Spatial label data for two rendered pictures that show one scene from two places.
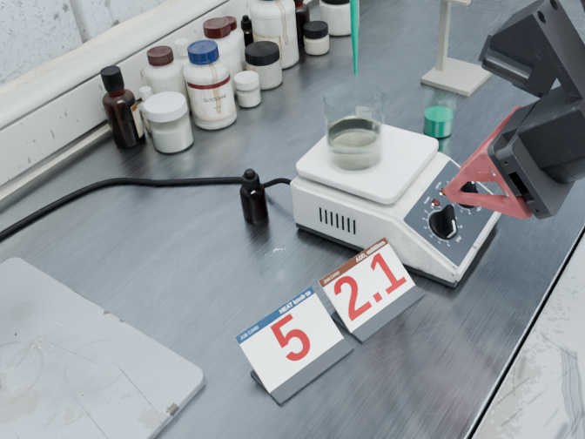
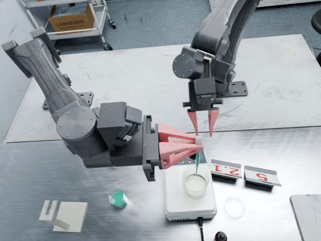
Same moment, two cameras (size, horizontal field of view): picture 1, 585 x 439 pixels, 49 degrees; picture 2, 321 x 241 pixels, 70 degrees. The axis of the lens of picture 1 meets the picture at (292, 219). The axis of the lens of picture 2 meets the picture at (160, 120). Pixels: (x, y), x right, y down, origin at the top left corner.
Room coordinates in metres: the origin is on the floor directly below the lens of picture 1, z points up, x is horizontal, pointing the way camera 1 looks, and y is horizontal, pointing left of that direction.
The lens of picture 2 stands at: (0.70, 0.06, 1.57)
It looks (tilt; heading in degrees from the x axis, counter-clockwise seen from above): 55 degrees down; 239
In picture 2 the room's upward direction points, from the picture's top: 10 degrees counter-clockwise
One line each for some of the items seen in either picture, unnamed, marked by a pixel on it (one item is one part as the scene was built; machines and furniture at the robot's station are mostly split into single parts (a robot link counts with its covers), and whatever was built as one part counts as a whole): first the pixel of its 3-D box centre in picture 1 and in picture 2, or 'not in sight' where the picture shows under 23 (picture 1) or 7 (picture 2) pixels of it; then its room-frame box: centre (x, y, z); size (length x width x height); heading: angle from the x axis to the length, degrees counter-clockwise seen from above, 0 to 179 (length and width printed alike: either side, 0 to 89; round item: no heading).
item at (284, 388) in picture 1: (295, 342); (262, 175); (0.37, 0.01, 0.92); 0.09 x 0.06 x 0.04; 126
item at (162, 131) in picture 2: not in sight; (176, 148); (0.59, -0.09, 1.22); 0.09 x 0.07 x 0.07; 142
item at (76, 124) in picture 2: not in sight; (83, 127); (0.69, -0.21, 1.26); 0.12 x 0.09 x 0.12; 86
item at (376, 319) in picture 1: (373, 287); (225, 168); (0.43, -0.07, 0.92); 0.09 x 0.06 x 0.04; 126
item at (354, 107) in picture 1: (355, 130); (196, 182); (0.55, -0.07, 1.03); 0.07 x 0.06 x 0.08; 15
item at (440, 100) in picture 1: (439, 111); (118, 198); (0.72, -0.21, 0.93); 0.04 x 0.04 x 0.06
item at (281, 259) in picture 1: (281, 259); (234, 207); (0.49, 0.02, 0.91); 0.06 x 0.06 x 0.02
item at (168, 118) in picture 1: (169, 123); not in sight; (0.76, 0.15, 0.93); 0.06 x 0.06 x 0.07
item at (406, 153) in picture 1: (367, 156); (188, 187); (0.56, -0.09, 0.98); 0.12 x 0.12 x 0.01; 52
